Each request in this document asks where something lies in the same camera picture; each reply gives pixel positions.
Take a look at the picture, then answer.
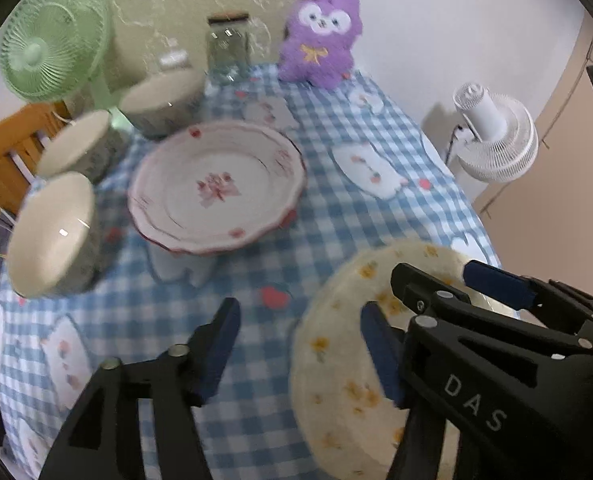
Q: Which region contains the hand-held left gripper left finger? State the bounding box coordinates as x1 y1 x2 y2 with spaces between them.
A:
39 297 242 480

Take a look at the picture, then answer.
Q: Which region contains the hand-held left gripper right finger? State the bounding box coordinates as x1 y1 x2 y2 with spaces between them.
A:
360 302 451 480

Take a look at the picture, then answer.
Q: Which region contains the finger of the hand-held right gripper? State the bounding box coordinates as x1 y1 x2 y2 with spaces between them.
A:
390 262 593 480
463 259 593 335

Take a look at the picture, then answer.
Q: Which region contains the yellow flower plate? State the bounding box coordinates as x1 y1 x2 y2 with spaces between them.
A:
290 240 524 480

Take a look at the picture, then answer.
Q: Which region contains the red patterned white plate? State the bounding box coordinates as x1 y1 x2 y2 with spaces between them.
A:
128 121 307 256

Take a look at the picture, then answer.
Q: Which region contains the cream bowl with dark rim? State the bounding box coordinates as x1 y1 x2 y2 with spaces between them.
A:
118 67 206 138
36 110 127 183
6 171 102 298

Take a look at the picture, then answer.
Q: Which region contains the beige door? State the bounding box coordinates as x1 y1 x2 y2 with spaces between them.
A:
471 10 593 291

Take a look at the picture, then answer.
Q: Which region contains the white standing fan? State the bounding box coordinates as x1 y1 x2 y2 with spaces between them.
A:
451 80 539 183

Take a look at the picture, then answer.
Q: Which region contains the blue checkered tablecloth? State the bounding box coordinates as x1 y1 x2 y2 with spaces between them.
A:
0 62 502 480

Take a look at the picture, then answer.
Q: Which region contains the wooden bed headboard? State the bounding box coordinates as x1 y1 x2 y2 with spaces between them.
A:
0 102 72 221

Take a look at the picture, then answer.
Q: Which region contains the cotton swab container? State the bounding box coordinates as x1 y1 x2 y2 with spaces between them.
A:
157 50 193 72

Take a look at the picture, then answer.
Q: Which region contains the glass jar with dark lid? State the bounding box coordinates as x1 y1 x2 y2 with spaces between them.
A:
206 12 252 83

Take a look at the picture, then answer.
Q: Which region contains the purple plush toy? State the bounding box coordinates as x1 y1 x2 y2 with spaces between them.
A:
278 0 364 92

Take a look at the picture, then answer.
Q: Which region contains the green patterned board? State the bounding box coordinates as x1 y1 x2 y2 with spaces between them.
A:
104 0 307 91

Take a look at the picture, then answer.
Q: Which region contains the green desk fan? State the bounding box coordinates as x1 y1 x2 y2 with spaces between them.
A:
0 0 127 116

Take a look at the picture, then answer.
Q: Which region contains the black fan cable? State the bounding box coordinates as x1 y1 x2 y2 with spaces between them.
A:
443 125 464 163

